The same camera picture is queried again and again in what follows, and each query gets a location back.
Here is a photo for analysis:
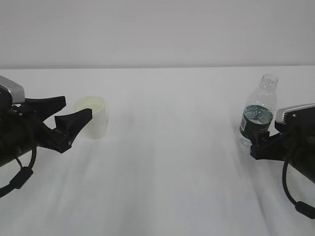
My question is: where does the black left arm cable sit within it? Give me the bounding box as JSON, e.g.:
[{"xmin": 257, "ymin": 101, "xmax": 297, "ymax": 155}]
[{"xmin": 0, "ymin": 145, "xmax": 37, "ymax": 198}]

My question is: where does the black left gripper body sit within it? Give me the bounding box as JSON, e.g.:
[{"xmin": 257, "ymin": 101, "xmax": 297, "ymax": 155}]
[{"xmin": 9, "ymin": 104, "xmax": 72, "ymax": 154}]

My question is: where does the white paper cup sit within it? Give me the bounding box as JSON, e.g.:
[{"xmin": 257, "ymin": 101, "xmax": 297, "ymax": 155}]
[{"xmin": 74, "ymin": 95, "xmax": 108, "ymax": 140}]

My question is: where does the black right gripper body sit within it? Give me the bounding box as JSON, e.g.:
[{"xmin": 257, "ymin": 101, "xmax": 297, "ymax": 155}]
[{"xmin": 250, "ymin": 130, "xmax": 315, "ymax": 162}]

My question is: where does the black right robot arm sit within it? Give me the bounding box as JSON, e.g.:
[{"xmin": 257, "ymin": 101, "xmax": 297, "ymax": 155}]
[{"xmin": 250, "ymin": 129, "xmax": 315, "ymax": 182}]

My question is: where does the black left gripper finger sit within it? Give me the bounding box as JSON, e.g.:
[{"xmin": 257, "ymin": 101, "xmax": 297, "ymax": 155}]
[
  {"xmin": 55, "ymin": 108, "xmax": 93, "ymax": 143},
  {"xmin": 24, "ymin": 96, "xmax": 66, "ymax": 122}
]

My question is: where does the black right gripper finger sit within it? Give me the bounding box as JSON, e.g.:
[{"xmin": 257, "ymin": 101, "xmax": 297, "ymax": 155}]
[{"xmin": 251, "ymin": 131, "xmax": 270, "ymax": 146}]

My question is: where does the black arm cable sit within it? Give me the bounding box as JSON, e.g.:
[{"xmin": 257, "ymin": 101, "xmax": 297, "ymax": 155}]
[
  {"xmin": 0, "ymin": 145, "xmax": 37, "ymax": 198},
  {"xmin": 282, "ymin": 152, "xmax": 315, "ymax": 220}
]

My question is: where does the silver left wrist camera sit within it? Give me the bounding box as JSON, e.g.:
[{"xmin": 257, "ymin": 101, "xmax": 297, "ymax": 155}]
[{"xmin": 0, "ymin": 76, "xmax": 26, "ymax": 105}]

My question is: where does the clear green-label water bottle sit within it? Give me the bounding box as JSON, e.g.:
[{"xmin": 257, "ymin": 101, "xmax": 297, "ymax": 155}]
[{"xmin": 238, "ymin": 74, "xmax": 279, "ymax": 147}]

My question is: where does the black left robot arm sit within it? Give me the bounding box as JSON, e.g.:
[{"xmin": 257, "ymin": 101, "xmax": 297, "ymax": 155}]
[{"xmin": 0, "ymin": 88, "xmax": 93, "ymax": 166}]

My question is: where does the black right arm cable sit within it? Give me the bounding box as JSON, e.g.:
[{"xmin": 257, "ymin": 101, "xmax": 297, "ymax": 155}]
[{"xmin": 282, "ymin": 152, "xmax": 315, "ymax": 220}]

